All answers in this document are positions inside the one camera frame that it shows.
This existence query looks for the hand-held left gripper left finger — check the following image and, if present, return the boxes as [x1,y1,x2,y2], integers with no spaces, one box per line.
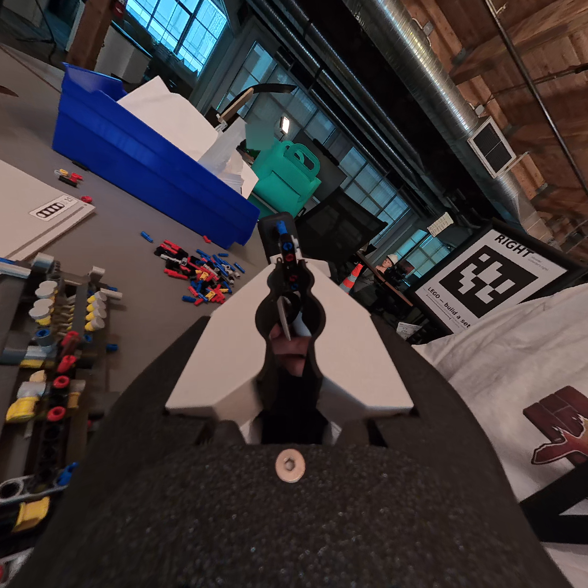
[165,263,278,435]

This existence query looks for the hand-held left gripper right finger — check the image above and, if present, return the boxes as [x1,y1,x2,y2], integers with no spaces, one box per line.
[301,259,415,445]

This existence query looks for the black lego beam blue pins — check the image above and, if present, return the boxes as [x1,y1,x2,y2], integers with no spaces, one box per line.
[273,220,307,297]

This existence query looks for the grey lego chassis assembly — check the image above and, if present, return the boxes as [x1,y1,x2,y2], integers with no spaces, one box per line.
[0,253,125,533]

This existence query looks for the pile of lego pins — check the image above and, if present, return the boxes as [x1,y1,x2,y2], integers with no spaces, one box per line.
[154,236,244,306]

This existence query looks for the lego instruction booklet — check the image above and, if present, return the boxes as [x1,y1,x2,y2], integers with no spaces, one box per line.
[0,158,96,262]

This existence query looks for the person's right hand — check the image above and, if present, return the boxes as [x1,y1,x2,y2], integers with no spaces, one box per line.
[270,324,314,376]

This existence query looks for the orange traffic cone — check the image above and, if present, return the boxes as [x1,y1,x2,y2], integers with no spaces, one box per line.
[342,263,364,295]

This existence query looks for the black mesh office chair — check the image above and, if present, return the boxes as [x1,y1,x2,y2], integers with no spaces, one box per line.
[296,188,389,265]

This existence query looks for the teal felt bag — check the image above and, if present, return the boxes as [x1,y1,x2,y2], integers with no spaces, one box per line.
[250,140,322,217]

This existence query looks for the curved black and wood stand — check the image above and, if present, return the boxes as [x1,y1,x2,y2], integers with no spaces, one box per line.
[216,83,298,125]

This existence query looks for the blue plastic bin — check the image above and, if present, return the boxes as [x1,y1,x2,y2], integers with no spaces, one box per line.
[52,63,261,250]

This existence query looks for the black and white marker sign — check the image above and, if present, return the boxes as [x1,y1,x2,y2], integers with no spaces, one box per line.
[413,227,568,334]

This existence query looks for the crumpled white paper bags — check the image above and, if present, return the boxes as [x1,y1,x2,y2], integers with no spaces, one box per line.
[117,76,259,198]

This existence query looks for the white ceiling vent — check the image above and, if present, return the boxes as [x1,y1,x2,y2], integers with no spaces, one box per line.
[467,116,517,179]

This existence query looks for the grid pane window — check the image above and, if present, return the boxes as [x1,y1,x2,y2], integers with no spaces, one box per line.
[124,0,228,74]

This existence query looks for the white cabinet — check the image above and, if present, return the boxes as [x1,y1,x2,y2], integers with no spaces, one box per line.
[94,25,152,83]

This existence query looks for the black ceiling pipe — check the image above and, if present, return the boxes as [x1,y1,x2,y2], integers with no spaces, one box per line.
[484,0,588,180]

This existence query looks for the silver ventilation duct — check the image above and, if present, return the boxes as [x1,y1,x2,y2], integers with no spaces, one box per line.
[345,0,538,217]

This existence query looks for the black badge reel lanyard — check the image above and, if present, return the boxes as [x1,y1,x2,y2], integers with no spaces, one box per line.
[519,464,588,545]

